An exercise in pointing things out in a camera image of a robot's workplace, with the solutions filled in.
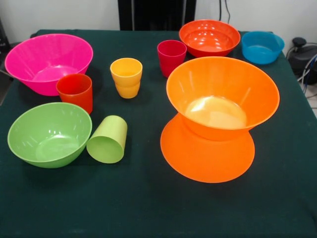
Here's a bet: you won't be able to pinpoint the orange plastic bowl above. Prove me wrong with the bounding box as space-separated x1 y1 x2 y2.
160 113 256 184
165 56 281 142

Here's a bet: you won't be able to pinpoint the blue plastic bowl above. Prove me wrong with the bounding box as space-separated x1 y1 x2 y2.
241 30 285 65

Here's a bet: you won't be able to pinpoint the black cabinet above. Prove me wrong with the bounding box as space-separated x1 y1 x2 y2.
118 0 197 31

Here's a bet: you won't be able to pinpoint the green plastic bowl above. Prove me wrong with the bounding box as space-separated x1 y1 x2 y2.
7 102 93 169

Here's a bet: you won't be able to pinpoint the red-orange plastic bowl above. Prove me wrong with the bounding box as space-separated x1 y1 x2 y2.
178 19 241 58

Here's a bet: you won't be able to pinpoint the tangled floor cables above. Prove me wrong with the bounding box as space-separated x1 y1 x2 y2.
296 53 317 110

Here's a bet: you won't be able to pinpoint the magenta plastic cup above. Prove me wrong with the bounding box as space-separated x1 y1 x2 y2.
157 40 188 79

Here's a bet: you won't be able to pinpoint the yellow plastic cup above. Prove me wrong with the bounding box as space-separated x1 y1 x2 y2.
109 58 143 99

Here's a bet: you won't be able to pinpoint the black hanging cable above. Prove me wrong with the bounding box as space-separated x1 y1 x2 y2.
219 0 231 24

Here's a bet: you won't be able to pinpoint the dark green table cloth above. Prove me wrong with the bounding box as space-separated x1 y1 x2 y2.
0 29 317 238

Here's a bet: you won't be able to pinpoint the red plastic cup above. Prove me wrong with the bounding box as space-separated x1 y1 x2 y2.
55 73 94 115

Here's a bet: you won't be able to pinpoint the black equipment box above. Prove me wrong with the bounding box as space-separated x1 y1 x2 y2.
0 17 11 53

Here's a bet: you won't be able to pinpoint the pink plastic bowl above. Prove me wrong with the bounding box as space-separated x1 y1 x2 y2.
4 33 94 97

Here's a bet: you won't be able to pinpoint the green plastic cup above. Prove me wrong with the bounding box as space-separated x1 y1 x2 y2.
86 115 128 164

